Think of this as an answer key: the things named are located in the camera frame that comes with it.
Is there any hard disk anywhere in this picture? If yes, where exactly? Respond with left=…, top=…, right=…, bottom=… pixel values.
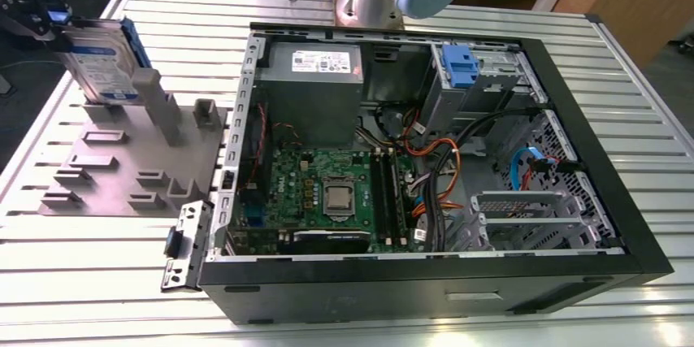
left=46, top=5, right=153, bottom=105

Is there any metal disk bay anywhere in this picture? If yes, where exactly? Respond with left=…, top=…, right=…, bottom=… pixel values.
left=468, top=190, right=624, bottom=253

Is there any grey parts rack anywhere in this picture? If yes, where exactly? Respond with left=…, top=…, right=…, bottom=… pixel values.
left=37, top=69, right=232, bottom=220

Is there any grey power supply unit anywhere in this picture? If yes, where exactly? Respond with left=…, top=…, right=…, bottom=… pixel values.
left=253, top=41, right=364, bottom=149

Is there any green motherboard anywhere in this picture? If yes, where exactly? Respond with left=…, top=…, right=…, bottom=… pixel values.
left=229, top=147, right=421, bottom=254

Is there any silver CPU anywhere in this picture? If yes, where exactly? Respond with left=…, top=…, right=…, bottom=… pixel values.
left=324, top=187, right=353, bottom=209

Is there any CPU socket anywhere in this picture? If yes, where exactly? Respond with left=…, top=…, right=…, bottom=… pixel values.
left=319, top=175, right=363, bottom=225

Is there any black RAM slot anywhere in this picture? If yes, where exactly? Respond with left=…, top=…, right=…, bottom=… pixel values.
left=369, top=147, right=396, bottom=245
left=383, top=147, right=408, bottom=245

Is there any black graphics card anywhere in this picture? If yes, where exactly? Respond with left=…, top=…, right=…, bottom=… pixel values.
left=275, top=228, right=373, bottom=254

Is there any metal optical drive cage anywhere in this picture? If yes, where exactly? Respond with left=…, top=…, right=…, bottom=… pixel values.
left=419, top=41, right=547, bottom=137

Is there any black open PC case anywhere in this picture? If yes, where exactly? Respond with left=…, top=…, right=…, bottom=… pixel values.
left=197, top=20, right=675, bottom=326

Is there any thin red wire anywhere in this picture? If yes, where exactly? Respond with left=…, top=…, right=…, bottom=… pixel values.
left=252, top=101, right=269, bottom=189

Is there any metal expansion slot bracket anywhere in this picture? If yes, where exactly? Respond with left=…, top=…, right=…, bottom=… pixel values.
left=160, top=199, right=213, bottom=293

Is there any orange wire bundle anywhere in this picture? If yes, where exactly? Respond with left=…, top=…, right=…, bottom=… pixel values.
left=403, top=137, right=465, bottom=218

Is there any black cable bundle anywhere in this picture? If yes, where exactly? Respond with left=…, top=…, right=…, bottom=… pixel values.
left=421, top=106, right=543, bottom=253

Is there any blue wire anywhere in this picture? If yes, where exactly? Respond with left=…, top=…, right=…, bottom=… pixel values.
left=511, top=145, right=545, bottom=193

